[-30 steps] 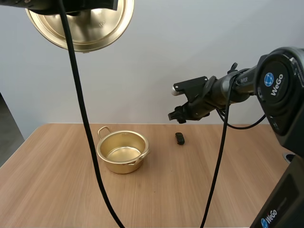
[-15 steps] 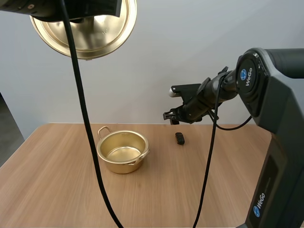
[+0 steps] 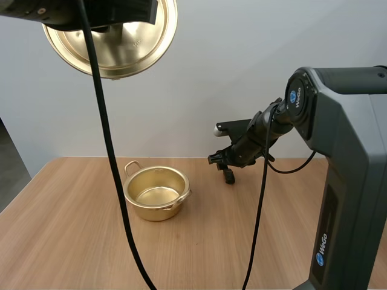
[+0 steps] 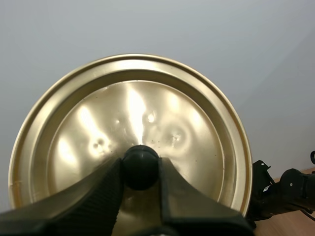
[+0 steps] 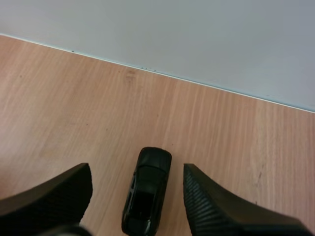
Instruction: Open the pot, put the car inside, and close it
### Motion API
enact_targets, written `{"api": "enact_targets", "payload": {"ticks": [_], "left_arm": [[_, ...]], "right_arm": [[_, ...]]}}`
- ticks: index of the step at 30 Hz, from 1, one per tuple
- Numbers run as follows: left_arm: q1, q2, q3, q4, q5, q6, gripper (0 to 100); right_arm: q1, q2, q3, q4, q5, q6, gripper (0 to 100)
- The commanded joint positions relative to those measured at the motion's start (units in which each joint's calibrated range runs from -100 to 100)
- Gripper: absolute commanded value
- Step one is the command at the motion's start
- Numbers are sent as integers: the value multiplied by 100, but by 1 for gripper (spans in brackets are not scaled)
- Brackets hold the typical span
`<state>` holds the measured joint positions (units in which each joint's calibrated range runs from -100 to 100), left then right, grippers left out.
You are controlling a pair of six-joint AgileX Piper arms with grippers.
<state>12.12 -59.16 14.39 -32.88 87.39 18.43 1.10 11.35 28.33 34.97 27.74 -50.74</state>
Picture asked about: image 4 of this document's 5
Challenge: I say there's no black cable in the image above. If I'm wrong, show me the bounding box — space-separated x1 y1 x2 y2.
301 207 315 218

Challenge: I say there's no gold lid with black knob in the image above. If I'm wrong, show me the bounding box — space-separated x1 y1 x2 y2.
8 53 253 232

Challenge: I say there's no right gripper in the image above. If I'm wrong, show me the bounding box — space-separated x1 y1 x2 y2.
247 159 282 221

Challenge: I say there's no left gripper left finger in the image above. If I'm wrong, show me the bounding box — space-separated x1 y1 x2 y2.
0 158 124 236

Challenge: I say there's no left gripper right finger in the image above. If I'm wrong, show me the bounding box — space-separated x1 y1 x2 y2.
159 157 256 236

